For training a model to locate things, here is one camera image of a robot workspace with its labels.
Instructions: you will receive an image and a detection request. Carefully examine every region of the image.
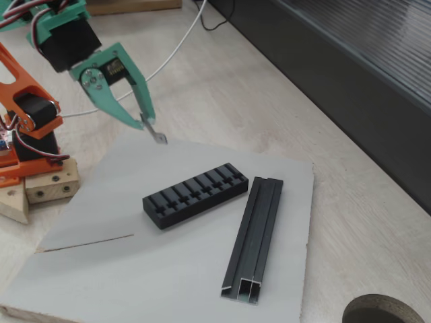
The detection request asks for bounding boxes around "small metal pin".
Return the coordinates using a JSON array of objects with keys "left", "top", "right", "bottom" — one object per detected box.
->
[{"left": 140, "top": 113, "right": 169, "bottom": 145}]

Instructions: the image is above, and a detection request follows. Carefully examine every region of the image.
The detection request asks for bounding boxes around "wooden arm base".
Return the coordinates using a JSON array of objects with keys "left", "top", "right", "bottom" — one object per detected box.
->
[{"left": 0, "top": 157, "right": 80, "bottom": 225}]

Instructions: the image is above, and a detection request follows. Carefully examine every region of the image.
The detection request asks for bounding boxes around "black slotted holder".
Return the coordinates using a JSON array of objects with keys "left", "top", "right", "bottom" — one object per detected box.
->
[{"left": 141, "top": 162, "right": 250, "bottom": 231}]

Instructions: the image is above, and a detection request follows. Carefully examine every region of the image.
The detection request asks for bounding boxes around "long light wooden plank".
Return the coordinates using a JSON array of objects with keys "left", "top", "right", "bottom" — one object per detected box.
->
[{"left": 86, "top": 0, "right": 183, "bottom": 16}]

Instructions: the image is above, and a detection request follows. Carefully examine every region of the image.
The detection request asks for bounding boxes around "red controller circuit board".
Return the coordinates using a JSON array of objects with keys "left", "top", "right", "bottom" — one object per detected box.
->
[{"left": 0, "top": 117, "right": 16, "bottom": 156}]

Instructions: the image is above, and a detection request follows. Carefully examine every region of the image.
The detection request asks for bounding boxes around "grey plywood board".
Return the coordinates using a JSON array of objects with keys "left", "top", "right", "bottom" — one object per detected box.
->
[{"left": 0, "top": 131, "right": 316, "bottom": 323}]

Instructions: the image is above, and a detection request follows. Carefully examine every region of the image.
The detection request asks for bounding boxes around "black aluminium profile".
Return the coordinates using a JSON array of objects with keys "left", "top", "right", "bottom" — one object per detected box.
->
[{"left": 220, "top": 176, "right": 285, "bottom": 307}]

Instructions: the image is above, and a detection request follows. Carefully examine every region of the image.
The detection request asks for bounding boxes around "red white servo wire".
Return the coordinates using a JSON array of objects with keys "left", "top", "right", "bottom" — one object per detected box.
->
[
  {"left": 0, "top": 0, "right": 70, "bottom": 51},
  {"left": 5, "top": 112, "right": 72, "bottom": 166}
]

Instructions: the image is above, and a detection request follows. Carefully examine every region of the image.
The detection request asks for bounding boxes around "white usb cable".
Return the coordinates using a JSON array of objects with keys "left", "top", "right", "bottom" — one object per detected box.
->
[{"left": 62, "top": 0, "right": 208, "bottom": 118}]

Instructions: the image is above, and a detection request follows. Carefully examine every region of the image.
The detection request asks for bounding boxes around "thin black cable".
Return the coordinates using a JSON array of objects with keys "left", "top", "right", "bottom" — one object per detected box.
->
[{"left": 193, "top": 0, "right": 236, "bottom": 32}]

